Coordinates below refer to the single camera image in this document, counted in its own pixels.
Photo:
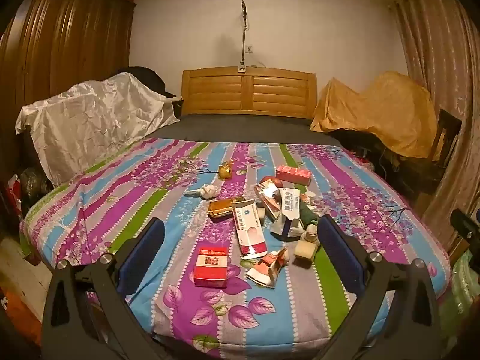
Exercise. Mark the yellow cloth cover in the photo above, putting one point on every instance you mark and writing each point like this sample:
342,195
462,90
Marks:
393,112

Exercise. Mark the white round lid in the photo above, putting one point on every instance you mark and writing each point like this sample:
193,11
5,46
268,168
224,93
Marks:
309,195

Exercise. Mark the black cloth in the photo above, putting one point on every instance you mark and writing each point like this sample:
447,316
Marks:
148,78

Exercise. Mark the beige patterned curtain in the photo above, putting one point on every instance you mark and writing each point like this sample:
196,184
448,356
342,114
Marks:
442,63

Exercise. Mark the black plastic bag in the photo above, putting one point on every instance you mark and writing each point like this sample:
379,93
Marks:
33,185

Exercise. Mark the white wall socket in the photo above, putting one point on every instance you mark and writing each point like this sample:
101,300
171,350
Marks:
249,49

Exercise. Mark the dark wooden chair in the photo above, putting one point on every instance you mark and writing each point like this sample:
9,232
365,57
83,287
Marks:
448,127

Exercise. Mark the red bag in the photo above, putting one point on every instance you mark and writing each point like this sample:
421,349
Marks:
13,195

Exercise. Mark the long white red box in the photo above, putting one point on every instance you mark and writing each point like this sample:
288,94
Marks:
247,232

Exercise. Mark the orange white paper cup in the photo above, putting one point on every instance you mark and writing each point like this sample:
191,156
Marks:
268,268

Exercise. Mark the dark grey bed sheet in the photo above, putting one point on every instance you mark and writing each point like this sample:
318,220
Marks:
243,129

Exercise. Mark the metal pole stand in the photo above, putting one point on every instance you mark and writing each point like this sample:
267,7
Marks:
243,45

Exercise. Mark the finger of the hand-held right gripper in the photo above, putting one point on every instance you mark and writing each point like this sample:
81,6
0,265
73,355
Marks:
467,225

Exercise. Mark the golden figurine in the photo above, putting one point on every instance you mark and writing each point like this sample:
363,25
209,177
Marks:
226,171

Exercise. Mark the dark green wrapper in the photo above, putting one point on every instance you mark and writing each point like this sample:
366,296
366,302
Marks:
310,215

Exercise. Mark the wooden headboard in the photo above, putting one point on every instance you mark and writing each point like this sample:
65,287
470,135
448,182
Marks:
247,93

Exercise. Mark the crumpled silver packet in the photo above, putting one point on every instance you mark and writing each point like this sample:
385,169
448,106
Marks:
287,227

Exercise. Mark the white satin cloth cover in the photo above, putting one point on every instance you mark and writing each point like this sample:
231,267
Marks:
93,120

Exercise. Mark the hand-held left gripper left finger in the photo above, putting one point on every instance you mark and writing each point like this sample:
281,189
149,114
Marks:
144,255

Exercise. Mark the floral striped blanket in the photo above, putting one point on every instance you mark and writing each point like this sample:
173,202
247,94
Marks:
112,202

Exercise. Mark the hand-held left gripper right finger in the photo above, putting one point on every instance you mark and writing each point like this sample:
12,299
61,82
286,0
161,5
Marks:
339,255

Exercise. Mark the pink red box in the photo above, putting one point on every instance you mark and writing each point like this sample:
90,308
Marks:
294,174

